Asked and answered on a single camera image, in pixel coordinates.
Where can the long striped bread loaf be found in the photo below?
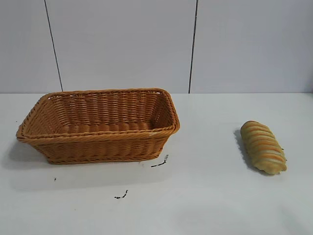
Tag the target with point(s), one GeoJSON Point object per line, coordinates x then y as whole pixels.
{"type": "Point", "coordinates": [262, 147]}

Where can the brown woven wicker basket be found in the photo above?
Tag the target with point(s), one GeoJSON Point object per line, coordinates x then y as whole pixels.
{"type": "Point", "coordinates": [97, 144]}

